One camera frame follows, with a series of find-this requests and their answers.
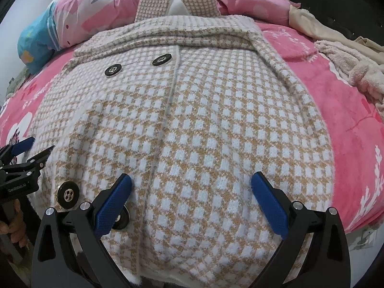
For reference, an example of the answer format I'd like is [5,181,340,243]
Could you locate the person's left hand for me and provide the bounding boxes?
[0,199,27,236]

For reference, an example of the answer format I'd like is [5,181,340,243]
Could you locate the pink floral blanket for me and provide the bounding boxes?
[0,21,384,234]

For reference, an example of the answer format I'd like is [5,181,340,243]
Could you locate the grey-green cloth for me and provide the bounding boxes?
[5,70,26,98]

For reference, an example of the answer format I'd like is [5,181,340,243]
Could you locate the beige fluffy garment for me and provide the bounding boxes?
[315,39,384,114]

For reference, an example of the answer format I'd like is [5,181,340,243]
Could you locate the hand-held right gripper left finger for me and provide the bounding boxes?
[31,173,133,288]

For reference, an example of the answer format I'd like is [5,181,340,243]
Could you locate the white wall socket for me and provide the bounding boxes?
[358,227,379,248]

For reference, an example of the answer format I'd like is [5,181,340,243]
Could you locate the blue printed pillow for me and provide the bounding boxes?
[17,1,65,75]

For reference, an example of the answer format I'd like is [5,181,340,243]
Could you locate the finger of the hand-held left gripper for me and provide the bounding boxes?
[0,136,36,164]
[18,145,55,173]

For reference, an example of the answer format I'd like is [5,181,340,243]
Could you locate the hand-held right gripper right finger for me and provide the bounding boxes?
[251,172,351,288]

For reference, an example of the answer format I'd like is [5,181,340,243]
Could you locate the checked knit coat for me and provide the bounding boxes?
[25,0,336,279]

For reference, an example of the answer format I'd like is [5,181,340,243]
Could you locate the cream cloth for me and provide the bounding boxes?
[288,4,384,54]

